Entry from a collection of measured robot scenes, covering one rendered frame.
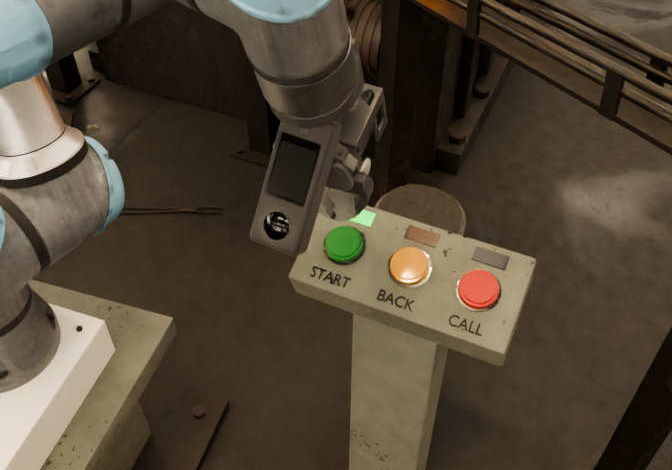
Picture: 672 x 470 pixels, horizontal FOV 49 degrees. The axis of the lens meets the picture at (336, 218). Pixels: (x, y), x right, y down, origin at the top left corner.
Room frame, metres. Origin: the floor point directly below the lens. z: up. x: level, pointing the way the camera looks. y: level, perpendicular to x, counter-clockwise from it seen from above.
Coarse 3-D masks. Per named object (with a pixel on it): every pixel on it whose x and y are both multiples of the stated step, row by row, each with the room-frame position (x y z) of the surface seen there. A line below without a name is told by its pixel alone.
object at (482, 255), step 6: (474, 252) 0.51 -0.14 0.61; (480, 252) 0.51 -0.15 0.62; (486, 252) 0.51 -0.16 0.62; (492, 252) 0.51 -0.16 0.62; (474, 258) 0.51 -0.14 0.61; (480, 258) 0.51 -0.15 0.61; (486, 258) 0.51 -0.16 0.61; (492, 258) 0.51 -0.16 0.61; (498, 258) 0.50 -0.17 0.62; (504, 258) 0.50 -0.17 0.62; (492, 264) 0.50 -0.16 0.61; (498, 264) 0.50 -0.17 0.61; (504, 264) 0.50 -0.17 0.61
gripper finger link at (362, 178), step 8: (352, 176) 0.47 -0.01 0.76; (360, 176) 0.47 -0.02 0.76; (368, 176) 0.48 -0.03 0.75; (360, 184) 0.46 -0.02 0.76; (368, 184) 0.47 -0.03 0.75; (352, 192) 0.47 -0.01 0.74; (360, 192) 0.47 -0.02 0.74; (368, 192) 0.47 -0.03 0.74; (360, 200) 0.47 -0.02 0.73; (368, 200) 0.47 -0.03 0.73; (360, 208) 0.48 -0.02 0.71
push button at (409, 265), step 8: (408, 248) 0.52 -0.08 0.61; (416, 248) 0.52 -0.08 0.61; (392, 256) 0.51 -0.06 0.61; (400, 256) 0.51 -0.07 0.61; (408, 256) 0.51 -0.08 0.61; (416, 256) 0.51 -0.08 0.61; (424, 256) 0.51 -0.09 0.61; (392, 264) 0.51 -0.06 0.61; (400, 264) 0.50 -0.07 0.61; (408, 264) 0.50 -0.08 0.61; (416, 264) 0.50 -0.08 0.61; (424, 264) 0.50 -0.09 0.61; (392, 272) 0.50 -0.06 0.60; (400, 272) 0.49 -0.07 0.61; (408, 272) 0.49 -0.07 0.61; (416, 272) 0.49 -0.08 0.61; (424, 272) 0.49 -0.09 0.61; (400, 280) 0.49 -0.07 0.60; (408, 280) 0.49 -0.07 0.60; (416, 280) 0.49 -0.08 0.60
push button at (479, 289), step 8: (472, 272) 0.49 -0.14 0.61; (480, 272) 0.49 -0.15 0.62; (488, 272) 0.49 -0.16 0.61; (464, 280) 0.48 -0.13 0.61; (472, 280) 0.48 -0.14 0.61; (480, 280) 0.48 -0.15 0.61; (488, 280) 0.48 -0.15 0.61; (496, 280) 0.48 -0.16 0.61; (464, 288) 0.47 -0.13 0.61; (472, 288) 0.47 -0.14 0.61; (480, 288) 0.47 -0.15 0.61; (488, 288) 0.47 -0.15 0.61; (496, 288) 0.47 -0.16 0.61; (464, 296) 0.46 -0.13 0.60; (472, 296) 0.46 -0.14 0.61; (480, 296) 0.46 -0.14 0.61; (488, 296) 0.46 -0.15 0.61; (496, 296) 0.46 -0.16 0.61; (472, 304) 0.46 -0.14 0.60; (480, 304) 0.46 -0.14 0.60; (488, 304) 0.45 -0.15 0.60
